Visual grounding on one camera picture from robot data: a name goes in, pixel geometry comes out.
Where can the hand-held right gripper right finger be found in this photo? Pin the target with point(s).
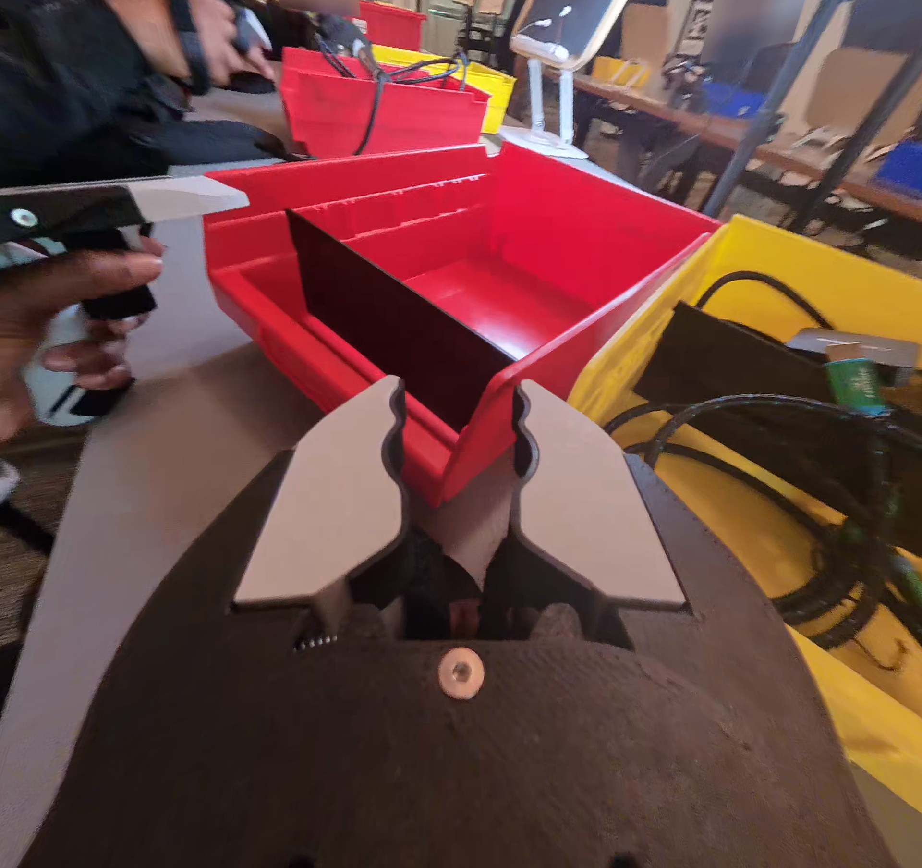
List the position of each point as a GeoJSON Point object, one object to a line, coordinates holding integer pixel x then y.
{"type": "Point", "coordinates": [598, 522]}

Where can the white panel stand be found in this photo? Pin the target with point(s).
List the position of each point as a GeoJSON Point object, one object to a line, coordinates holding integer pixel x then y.
{"type": "Point", "coordinates": [537, 133]}

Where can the tan wooden chair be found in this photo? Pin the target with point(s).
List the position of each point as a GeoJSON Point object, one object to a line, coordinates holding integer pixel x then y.
{"type": "Point", "coordinates": [857, 90]}

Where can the blue plastic bin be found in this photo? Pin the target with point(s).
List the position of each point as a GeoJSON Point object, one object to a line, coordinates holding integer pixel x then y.
{"type": "Point", "coordinates": [735, 101]}
{"type": "Point", "coordinates": [900, 162]}

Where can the person's left hand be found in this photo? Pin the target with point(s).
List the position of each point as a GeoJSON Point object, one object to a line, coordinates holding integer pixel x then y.
{"type": "Point", "coordinates": [29, 306]}

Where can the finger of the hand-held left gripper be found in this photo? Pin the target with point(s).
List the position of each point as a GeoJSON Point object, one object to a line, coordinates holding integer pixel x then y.
{"type": "Point", "coordinates": [194, 198]}

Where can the small yellow plastic bin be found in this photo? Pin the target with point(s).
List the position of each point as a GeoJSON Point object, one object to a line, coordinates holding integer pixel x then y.
{"type": "Point", "coordinates": [619, 72]}

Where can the long wooden table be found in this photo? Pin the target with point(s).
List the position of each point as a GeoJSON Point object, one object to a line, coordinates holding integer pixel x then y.
{"type": "Point", "coordinates": [720, 129]}

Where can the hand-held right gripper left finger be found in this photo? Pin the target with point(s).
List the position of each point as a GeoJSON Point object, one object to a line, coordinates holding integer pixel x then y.
{"type": "Point", "coordinates": [324, 515]}

